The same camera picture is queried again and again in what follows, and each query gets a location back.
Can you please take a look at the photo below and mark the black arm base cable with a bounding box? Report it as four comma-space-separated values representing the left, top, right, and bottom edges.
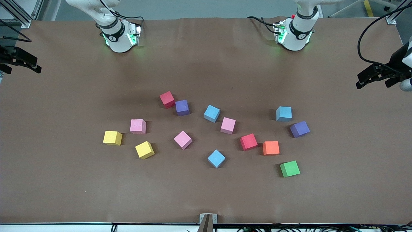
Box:
246, 16, 278, 34
108, 0, 144, 31

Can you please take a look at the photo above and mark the green foam cube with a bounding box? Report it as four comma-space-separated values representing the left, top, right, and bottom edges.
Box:
279, 160, 301, 178

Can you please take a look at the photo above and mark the blue foam cube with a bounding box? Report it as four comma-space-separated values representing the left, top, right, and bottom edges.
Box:
204, 104, 220, 123
207, 149, 226, 169
276, 106, 293, 122

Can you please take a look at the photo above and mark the orange foam cube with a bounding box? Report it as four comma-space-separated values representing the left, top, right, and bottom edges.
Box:
262, 141, 280, 156

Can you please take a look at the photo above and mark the brown table cover sheet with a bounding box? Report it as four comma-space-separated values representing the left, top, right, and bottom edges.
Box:
0, 16, 412, 225

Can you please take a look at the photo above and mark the grey metal bracket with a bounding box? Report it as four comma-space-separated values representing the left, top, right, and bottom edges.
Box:
198, 213, 218, 232

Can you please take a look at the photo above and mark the purple foam cube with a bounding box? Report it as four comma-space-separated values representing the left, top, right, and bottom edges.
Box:
175, 100, 190, 116
290, 121, 311, 138

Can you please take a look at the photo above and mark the red foam cube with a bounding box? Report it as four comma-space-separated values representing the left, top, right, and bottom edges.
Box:
159, 91, 176, 109
240, 133, 258, 151

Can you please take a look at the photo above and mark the aluminium frame profile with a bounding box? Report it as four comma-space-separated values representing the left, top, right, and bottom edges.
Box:
385, 0, 412, 25
0, 0, 32, 29

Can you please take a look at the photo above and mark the pink foam cube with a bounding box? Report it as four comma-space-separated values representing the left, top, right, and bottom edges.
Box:
220, 117, 236, 135
130, 119, 147, 135
173, 130, 193, 150

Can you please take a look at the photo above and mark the yellow foam cube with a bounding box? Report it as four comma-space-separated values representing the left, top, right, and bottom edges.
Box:
103, 130, 123, 146
135, 141, 155, 160

